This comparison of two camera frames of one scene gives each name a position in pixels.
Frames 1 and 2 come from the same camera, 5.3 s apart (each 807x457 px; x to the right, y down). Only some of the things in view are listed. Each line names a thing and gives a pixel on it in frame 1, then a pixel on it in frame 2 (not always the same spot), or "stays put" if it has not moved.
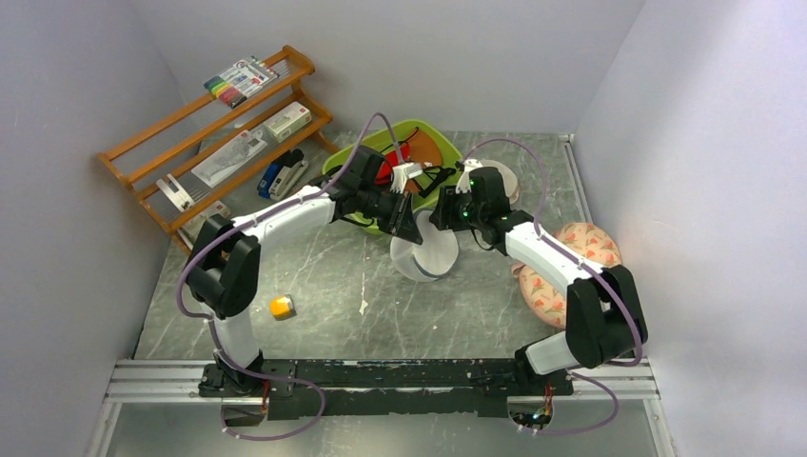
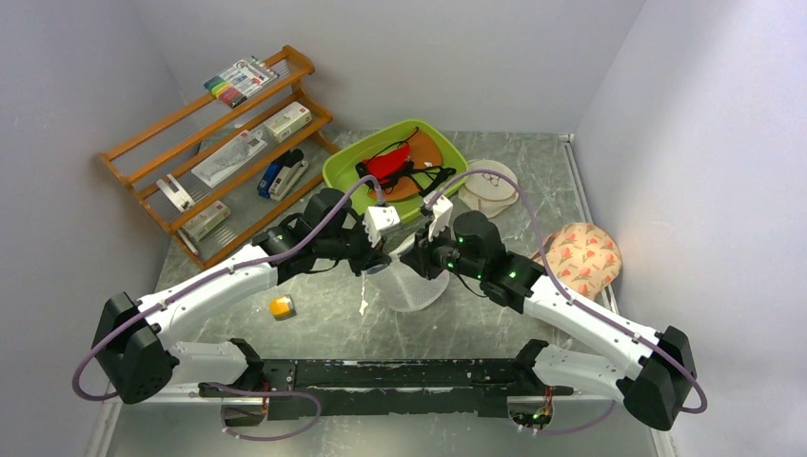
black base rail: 382,388 stays put
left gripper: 403,221 -> 375,255
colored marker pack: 239,82 stays put
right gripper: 443,216 -> 420,256
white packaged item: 229,158 stays put
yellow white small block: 283,307 stays put
